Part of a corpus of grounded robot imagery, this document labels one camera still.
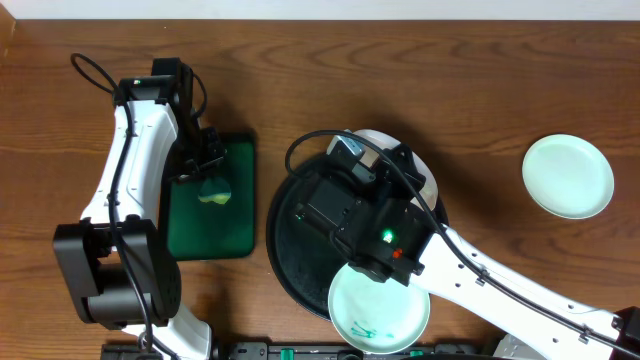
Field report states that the green scouring sponge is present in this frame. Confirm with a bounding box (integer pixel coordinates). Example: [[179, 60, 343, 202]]
[[198, 176, 232, 205]]

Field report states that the white pink plate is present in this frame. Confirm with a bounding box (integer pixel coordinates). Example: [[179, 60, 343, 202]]
[[355, 129, 438, 210]]

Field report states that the mint plate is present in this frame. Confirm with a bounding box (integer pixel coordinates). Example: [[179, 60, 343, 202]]
[[328, 265, 431, 355], [521, 134, 615, 220]]

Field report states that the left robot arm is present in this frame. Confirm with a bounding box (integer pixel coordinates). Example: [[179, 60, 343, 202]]
[[53, 72, 225, 359]]

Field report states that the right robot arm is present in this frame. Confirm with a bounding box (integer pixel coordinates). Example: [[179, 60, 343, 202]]
[[296, 141, 639, 359]]

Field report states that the round black serving tray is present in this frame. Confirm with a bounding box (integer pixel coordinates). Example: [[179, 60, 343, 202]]
[[267, 171, 448, 318]]

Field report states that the black rectangular water tray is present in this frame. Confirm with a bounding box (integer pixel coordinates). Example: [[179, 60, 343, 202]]
[[159, 133, 256, 261]]

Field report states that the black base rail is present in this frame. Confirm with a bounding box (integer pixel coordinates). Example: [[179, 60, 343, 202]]
[[99, 340, 501, 360]]

